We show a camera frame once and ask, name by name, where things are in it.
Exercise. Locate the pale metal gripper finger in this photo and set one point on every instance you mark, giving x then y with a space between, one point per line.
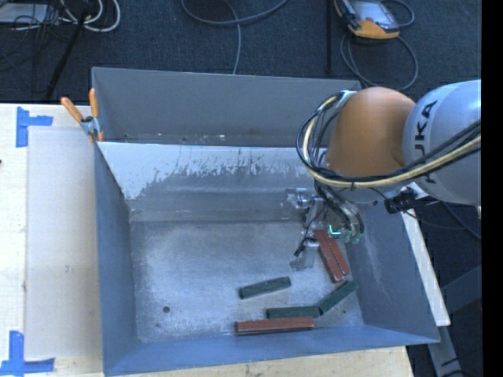
302 199
306 257

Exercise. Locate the red-brown flat block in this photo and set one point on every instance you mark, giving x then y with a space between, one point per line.
334 257
275 325

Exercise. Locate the dark green flat block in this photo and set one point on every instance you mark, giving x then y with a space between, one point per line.
265 288
292 312
337 297

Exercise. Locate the grey metal bin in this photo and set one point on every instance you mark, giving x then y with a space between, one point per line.
196 257

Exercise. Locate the black cylinder on white bracket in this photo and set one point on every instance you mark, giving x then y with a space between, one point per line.
401 202

